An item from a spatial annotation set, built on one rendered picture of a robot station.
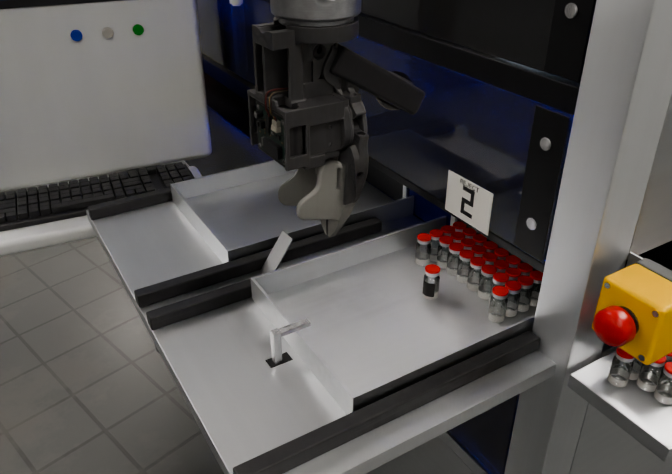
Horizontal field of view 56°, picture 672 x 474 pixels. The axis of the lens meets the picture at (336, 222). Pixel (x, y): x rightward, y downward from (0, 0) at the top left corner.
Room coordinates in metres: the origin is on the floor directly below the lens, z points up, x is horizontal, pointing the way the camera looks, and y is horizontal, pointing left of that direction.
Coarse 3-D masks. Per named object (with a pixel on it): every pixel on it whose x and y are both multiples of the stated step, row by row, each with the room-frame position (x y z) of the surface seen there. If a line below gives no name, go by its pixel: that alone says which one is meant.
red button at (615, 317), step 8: (600, 312) 0.51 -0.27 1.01; (608, 312) 0.51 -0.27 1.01; (616, 312) 0.50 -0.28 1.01; (624, 312) 0.51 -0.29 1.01; (600, 320) 0.51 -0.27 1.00; (608, 320) 0.50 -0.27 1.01; (616, 320) 0.50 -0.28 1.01; (624, 320) 0.50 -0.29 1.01; (632, 320) 0.50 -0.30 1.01; (600, 328) 0.51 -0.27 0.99; (608, 328) 0.50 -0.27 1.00; (616, 328) 0.49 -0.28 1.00; (624, 328) 0.49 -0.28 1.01; (632, 328) 0.49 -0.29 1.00; (600, 336) 0.50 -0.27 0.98; (608, 336) 0.50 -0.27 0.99; (616, 336) 0.49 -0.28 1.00; (624, 336) 0.49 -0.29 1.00; (632, 336) 0.49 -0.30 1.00; (608, 344) 0.50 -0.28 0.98; (616, 344) 0.49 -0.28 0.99; (624, 344) 0.49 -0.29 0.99
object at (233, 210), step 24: (240, 168) 1.07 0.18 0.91; (264, 168) 1.09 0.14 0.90; (192, 192) 1.02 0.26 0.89; (216, 192) 1.03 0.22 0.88; (240, 192) 1.03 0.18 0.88; (264, 192) 1.03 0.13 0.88; (192, 216) 0.91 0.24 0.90; (216, 216) 0.94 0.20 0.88; (240, 216) 0.94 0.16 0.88; (264, 216) 0.94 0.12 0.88; (288, 216) 0.94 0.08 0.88; (360, 216) 0.90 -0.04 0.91; (384, 216) 0.92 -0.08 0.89; (216, 240) 0.82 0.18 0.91; (240, 240) 0.86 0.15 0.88; (264, 240) 0.81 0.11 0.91
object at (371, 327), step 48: (384, 240) 0.82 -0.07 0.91; (288, 288) 0.73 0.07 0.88; (336, 288) 0.73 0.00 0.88; (384, 288) 0.73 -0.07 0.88; (288, 336) 0.62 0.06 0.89; (336, 336) 0.63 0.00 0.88; (384, 336) 0.63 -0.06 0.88; (432, 336) 0.63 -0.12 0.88; (480, 336) 0.63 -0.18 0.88; (336, 384) 0.52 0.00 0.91; (384, 384) 0.51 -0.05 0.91
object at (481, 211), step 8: (448, 176) 0.77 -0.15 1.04; (456, 176) 0.75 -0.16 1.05; (448, 184) 0.77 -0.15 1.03; (456, 184) 0.75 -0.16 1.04; (464, 184) 0.74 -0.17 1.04; (472, 184) 0.73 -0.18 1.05; (448, 192) 0.76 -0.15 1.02; (456, 192) 0.75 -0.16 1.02; (464, 192) 0.74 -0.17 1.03; (480, 192) 0.71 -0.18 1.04; (488, 192) 0.70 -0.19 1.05; (448, 200) 0.76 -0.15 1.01; (456, 200) 0.75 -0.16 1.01; (480, 200) 0.71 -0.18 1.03; (488, 200) 0.70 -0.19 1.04; (448, 208) 0.76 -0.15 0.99; (456, 208) 0.75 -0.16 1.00; (464, 208) 0.74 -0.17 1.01; (472, 208) 0.72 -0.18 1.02; (480, 208) 0.71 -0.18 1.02; (488, 208) 0.70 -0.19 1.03; (464, 216) 0.73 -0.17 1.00; (472, 216) 0.72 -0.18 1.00; (480, 216) 0.71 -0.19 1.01; (488, 216) 0.70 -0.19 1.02; (472, 224) 0.72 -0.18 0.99; (480, 224) 0.71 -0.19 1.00; (488, 224) 0.70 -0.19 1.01
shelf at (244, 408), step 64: (128, 256) 0.82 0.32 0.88; (192, 256) 0.82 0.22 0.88; (192, 320) 0.66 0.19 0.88; (256, 320) 0.66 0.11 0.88; (192, 384) 0.54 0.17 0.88; (256, 384) 0.54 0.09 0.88; (320, 384) 0.54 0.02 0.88; (512, 384) 0.54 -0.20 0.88; (256, 448) 0.45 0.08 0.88; (384, 448) 0.45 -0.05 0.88
